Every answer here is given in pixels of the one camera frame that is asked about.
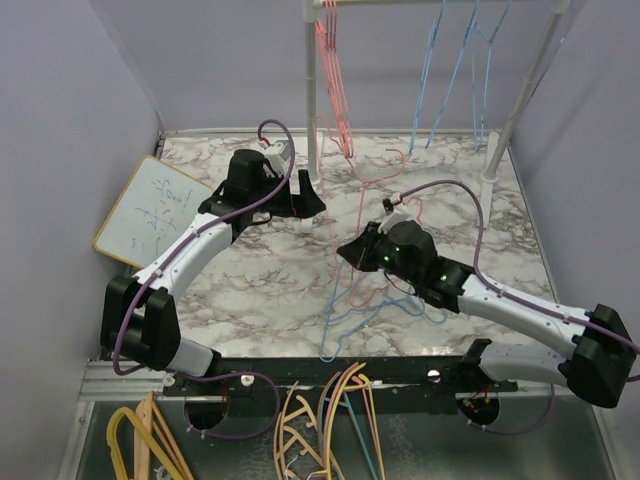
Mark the teal plastic hanger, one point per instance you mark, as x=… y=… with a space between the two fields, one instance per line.
x=323 y=417

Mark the yellow hanger lower left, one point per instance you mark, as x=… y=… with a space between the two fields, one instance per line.
x=122 y=427

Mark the yellow plastic hanger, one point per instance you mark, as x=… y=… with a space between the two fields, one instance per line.
x=346 y=382

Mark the tan plastic hanger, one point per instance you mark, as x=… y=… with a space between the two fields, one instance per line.
x=297 y=453

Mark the white clothes rack frame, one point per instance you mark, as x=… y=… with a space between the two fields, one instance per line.
x=497 y=141

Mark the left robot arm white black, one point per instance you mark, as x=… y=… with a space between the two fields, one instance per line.
x=140 y=321

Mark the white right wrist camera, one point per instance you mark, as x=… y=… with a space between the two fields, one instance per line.
x=394 y=214

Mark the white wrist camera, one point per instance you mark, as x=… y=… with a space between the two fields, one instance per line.
x=278 y=156
x=394 y=214

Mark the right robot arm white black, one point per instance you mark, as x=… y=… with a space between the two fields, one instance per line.
x=589 y=352

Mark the black front rail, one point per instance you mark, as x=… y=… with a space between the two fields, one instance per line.
x=409 y=384

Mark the pink plastic hanger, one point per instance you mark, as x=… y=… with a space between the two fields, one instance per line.
x=370 y=411

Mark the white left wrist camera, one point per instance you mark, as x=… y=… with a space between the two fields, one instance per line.
x=278 y=156

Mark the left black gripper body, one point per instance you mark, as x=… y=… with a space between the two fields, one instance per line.
x=281 y=203

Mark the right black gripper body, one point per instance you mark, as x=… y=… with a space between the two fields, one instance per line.
x=380 y=247

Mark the wooden hanger lower left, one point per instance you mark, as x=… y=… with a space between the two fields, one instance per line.
x=153 y=421

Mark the small yellow-framed whiteboard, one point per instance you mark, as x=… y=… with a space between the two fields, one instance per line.
x=155 y=208

